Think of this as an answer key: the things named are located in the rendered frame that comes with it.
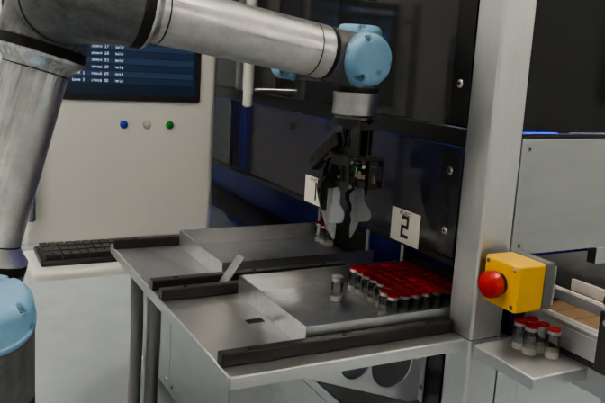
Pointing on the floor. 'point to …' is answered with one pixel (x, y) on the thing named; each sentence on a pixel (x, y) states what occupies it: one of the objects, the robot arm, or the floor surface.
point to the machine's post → (491, 159)
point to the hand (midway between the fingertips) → (339, 229)
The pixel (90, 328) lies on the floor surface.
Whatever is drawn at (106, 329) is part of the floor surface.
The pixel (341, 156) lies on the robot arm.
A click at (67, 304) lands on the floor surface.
